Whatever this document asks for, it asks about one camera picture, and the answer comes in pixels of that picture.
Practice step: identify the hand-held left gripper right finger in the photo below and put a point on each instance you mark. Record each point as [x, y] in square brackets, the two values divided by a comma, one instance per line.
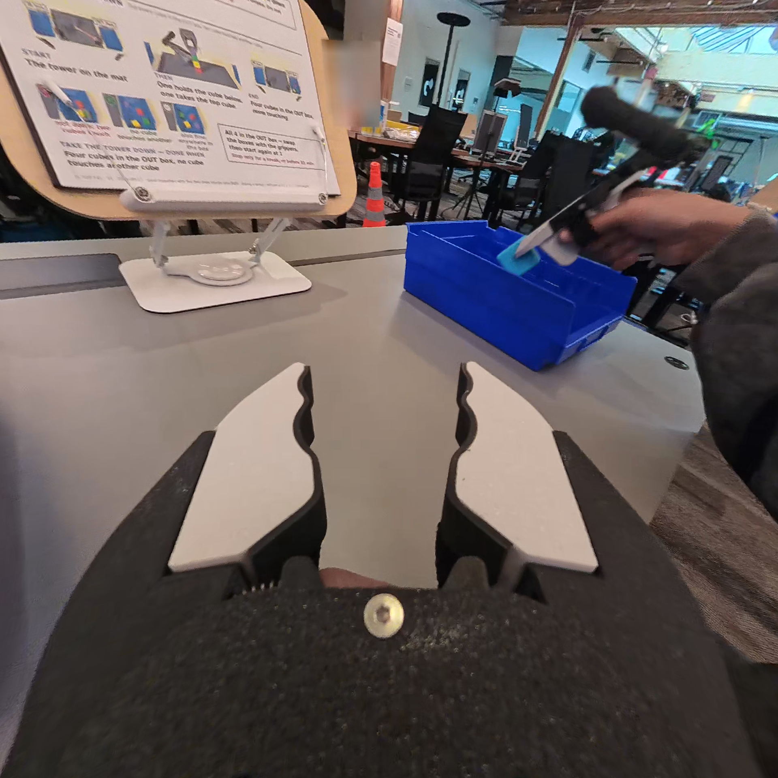
[523, 486]

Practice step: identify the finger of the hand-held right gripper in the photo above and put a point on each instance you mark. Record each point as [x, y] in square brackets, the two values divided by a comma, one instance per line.
[562, 252]
[550, 231]

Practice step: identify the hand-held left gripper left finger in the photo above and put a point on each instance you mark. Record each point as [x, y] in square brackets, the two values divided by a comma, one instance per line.
[255, 480]

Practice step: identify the light blue cube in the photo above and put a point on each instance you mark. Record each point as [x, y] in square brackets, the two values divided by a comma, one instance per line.
[516, 262]

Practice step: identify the blue plastic bin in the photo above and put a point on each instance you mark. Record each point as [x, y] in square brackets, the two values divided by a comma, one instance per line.
[486, 304]

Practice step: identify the person's right hand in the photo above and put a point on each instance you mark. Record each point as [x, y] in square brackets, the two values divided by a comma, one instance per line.
[662, 228]

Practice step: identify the black office chair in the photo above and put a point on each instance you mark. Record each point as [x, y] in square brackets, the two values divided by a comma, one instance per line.
[434, 152]

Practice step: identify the orange traffic cone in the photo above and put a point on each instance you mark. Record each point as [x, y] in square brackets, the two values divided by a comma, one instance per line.
[375, 200]

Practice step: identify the black floor lamp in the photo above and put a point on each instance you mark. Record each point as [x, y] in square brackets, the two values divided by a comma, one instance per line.
[453, 24]

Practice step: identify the wooden board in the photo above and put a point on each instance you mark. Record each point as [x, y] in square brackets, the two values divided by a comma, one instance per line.
[334, 91]

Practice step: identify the person's dark jacket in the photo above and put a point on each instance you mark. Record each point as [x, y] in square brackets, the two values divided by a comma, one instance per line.
[766, 717]

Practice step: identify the printed instruction sheet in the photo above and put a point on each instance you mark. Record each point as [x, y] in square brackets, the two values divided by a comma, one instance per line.
[170, 91]

